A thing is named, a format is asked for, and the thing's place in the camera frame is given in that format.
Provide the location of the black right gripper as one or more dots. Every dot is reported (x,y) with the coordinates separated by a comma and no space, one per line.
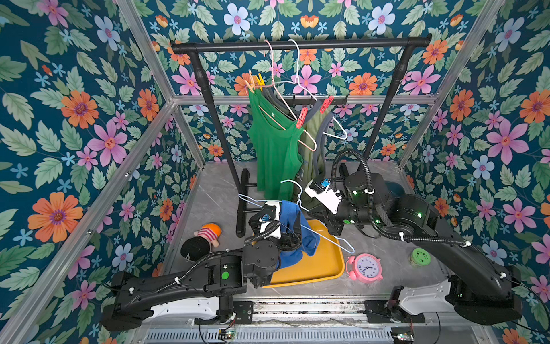
(316,206)

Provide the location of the white wire hanger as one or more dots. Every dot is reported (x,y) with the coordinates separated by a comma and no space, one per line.
(296,81)
(273,230)

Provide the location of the blue tank top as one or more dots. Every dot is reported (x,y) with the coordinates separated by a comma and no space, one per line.
(297,238)

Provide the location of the olive grey tank top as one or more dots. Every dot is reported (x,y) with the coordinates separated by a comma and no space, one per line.
(313,162)

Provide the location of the red clothespin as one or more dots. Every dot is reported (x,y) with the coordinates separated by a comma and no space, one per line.
(326,104)
(302,117)

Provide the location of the yellow clothespin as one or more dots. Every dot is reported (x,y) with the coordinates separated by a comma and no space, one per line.
(259,81)

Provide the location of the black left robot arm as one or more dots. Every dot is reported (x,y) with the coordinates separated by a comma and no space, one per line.
(221,274)

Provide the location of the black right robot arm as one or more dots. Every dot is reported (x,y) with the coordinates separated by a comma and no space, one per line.
(478,289)

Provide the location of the green tank top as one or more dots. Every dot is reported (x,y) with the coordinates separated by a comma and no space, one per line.
(275,139)

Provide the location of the yellow plastic tray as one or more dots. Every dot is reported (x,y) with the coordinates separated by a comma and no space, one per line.
(327,264)

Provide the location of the dark teal tray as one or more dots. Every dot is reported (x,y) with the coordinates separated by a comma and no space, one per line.
(397,194)

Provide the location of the pink alarm clock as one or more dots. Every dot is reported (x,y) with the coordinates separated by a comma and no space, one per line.
(365,268)

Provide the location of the doll with striped shirt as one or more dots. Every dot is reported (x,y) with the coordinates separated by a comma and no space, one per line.
(201,243)

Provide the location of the green round smiley toy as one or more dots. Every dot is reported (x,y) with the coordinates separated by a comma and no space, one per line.
(420,258)

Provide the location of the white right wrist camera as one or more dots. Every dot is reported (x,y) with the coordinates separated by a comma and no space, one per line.
(321,190)

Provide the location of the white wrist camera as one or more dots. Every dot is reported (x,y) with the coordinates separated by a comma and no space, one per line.
(270,212)
(321,190)

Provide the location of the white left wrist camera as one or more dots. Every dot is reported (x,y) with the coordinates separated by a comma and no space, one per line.
(270,212)

